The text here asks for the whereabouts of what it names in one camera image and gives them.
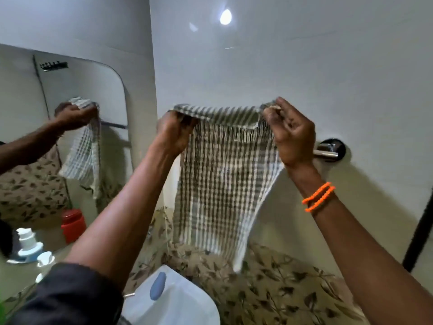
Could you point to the black pipe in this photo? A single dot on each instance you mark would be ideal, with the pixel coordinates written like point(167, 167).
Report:
point(419, 230)

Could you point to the white pump bottle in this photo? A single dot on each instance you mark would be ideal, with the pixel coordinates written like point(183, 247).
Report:
point(28, 245)

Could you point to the white toilet tank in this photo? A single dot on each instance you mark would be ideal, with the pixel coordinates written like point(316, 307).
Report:
point(182, 306)

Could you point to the wall mirror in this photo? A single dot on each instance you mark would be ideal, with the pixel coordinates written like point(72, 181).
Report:
point(20, 98)

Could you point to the blue flush button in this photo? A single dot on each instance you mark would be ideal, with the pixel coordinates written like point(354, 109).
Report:
point(158, 286)

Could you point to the person's left hand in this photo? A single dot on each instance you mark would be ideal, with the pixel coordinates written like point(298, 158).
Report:
point(171, 133)

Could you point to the red plastic container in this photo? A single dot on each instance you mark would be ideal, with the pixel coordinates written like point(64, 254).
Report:
point(73, 226)

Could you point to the small white cap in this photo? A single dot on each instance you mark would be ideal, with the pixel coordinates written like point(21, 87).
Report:
point(45, 258)

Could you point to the person's right thumb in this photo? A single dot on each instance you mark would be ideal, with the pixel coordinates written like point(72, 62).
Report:
point(272, 119)

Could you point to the person's right hand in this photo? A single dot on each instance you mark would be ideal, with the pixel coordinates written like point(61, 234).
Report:
point(297, 142)

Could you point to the chrome towel bar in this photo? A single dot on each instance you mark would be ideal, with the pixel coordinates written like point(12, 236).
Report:
point(330, 151)

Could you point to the person's left fingers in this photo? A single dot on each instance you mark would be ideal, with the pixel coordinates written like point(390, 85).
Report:
point(184, 120)

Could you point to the checked grey white towel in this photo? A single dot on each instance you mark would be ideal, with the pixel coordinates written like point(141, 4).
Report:
point(220, 186)

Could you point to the black sleeve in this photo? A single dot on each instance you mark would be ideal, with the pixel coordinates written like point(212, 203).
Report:
point(71, 296)

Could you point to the person's right forearm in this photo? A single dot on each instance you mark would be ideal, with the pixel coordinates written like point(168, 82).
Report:
point(365, 263)

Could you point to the person's left forearm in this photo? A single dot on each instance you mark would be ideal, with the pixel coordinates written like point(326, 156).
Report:
point(125, 213)

